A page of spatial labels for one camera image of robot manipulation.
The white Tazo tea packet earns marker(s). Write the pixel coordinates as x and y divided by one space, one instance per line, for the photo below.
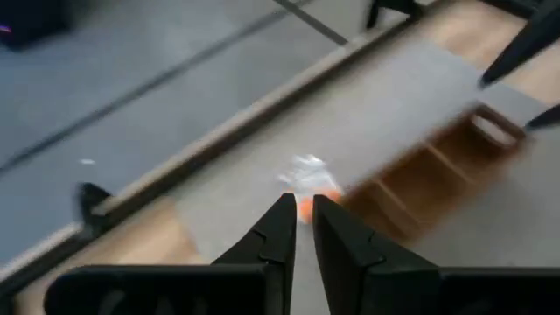
310 175

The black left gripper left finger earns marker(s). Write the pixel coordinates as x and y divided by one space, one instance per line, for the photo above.
245 289

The black computer case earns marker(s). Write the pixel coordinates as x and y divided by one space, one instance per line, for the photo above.
30 22

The grey woven placemat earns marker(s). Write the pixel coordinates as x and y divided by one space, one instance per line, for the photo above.
372 109

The black metal table frame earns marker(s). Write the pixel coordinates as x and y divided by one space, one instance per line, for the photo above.
57 261

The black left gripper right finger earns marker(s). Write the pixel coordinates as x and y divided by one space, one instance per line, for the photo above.
372 284

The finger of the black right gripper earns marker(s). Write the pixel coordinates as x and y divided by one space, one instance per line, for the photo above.
525 39
547 120

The black frame hook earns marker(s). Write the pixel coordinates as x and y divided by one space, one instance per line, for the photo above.
89 205
374 13

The wooden tea organizer box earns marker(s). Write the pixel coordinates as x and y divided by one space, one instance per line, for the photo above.
437 184

